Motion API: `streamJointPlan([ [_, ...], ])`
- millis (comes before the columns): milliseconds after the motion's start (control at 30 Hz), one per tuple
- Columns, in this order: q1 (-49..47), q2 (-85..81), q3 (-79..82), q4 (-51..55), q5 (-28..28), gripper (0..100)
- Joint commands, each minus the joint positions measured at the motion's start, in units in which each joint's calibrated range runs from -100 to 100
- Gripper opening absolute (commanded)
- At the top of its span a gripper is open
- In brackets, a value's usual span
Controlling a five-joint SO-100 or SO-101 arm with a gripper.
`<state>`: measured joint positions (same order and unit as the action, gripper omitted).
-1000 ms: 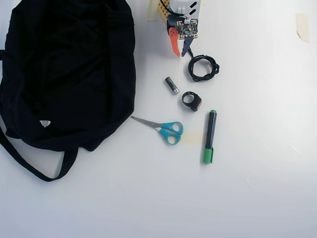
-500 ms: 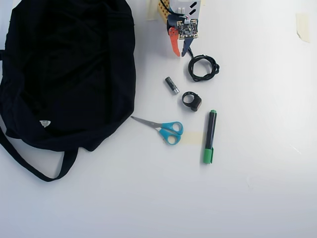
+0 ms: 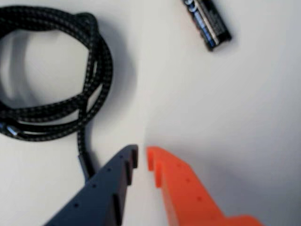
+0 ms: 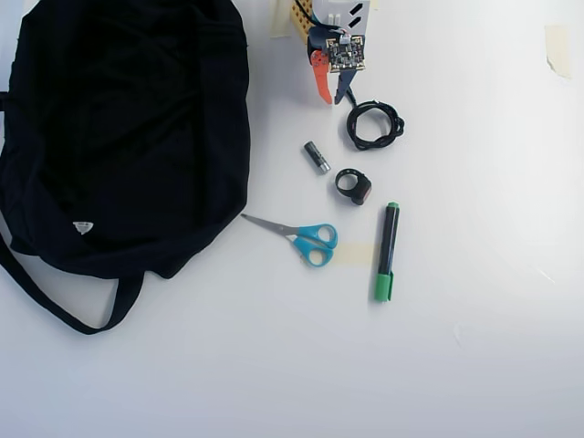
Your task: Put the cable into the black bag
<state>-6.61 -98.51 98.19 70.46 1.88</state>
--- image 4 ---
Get yellow perforated base block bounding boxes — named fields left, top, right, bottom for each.
left=290, top=0, right=317, bottom=46

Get black ring device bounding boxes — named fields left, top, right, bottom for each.
left=334, top=167, right=372, bottom=206

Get small beige tape strip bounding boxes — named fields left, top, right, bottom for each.
left=335, top=243, right=378, bottom=267

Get long beige tape strip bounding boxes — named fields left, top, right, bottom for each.
left=269, top=0, right=293, bottom=38

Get black fabric bag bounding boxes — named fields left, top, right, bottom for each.
left=0, top=0, right=252, bottom=337

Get green and black marker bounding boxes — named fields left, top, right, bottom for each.
left=373, top=201, right=402, bottom=303

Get square camera circuit board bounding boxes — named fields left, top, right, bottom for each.
left=324, top=34, right=368, bottom=75

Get black cylindrical battery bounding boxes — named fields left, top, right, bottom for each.
left=303, top=141, right=331, bottom=175

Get blue-grey gripper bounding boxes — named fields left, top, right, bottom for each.
left=307, top=26, right=358, bottom=106

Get torn beige tape piece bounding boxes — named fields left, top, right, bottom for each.
left=545, top=25, right=572, bottom=79

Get blue handled scissors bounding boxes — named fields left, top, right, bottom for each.
left=240, top=213, right=339, bottom=268

